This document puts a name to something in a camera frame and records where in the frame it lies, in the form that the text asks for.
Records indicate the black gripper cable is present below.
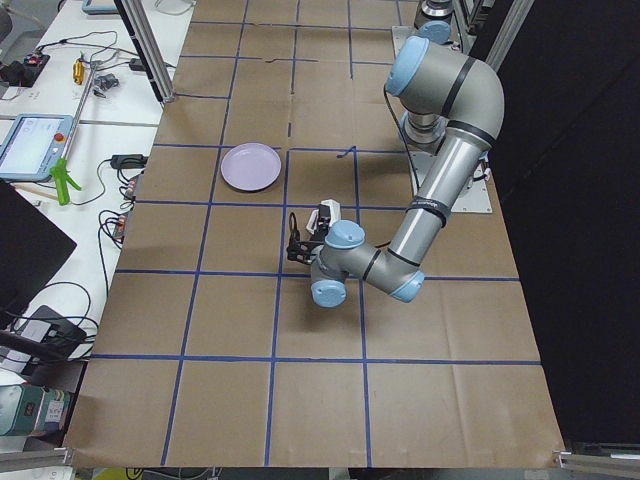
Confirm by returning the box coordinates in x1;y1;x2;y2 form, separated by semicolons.
287;211;304;251

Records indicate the teach pendant tablet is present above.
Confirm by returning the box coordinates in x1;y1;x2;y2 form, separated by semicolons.
1;113;73;182

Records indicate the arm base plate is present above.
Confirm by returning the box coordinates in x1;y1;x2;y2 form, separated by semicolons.
410;149;493;214
391;26;419;57

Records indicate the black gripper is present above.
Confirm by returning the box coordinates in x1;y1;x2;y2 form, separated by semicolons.
286;229;328;265

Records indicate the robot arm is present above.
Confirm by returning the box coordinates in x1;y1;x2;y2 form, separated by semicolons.
414;0;454;45
287;35;504;308

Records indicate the aluminium frame post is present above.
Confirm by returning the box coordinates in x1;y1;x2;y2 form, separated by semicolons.
114;0;175;104

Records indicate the black monitor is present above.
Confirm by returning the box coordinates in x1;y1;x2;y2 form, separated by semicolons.
1;182;76;328

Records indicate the lavender plate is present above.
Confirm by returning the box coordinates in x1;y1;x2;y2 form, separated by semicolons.
221;143;282;192

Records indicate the yellow tool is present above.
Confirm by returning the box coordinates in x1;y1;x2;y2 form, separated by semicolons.
72;53;85;85

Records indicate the black power adapter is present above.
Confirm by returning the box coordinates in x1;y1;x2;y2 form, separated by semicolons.
109;154;148;170

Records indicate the green handled grabber tool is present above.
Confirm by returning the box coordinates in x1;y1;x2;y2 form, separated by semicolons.
50;61;99;206

